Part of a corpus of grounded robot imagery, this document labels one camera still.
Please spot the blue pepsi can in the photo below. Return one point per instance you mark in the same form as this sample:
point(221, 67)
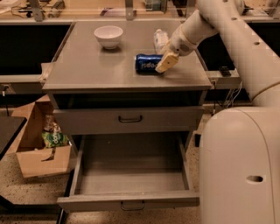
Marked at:
point(147, 63)

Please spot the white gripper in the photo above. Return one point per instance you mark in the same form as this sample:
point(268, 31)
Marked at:
point(180, 44)

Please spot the grey drawer cabinet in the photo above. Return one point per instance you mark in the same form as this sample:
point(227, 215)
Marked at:
point(88, 76)

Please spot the open grey lower drawer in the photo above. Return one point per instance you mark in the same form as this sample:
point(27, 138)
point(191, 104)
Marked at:
point(131, 172)

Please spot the brown snack bag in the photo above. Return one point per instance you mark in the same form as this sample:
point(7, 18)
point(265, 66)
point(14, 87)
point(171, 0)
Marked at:
point(51, 125)

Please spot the clear plastic water bottle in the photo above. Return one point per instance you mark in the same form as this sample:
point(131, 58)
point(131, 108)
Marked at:
point(160, 40)

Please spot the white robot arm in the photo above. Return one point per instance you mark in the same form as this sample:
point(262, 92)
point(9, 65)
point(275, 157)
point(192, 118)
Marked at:
point(239, 151)

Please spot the closed grey upper drawer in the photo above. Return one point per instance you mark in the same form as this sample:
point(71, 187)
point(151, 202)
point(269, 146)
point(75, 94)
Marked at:
point(128, 120)

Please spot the white ceramic bowl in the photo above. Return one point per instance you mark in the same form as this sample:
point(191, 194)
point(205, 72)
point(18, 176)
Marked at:
point(108, 36)

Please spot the black small device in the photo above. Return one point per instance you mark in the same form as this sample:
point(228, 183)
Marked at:
point(224, 71)

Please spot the brown cardboard box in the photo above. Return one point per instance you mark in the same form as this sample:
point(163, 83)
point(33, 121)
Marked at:
point(34, 159)

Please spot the black power adapter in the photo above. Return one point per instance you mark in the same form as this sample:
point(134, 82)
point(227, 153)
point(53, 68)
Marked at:
point(197, 138)

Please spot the green snack bag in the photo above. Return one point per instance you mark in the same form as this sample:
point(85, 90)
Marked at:
point(55, 139)

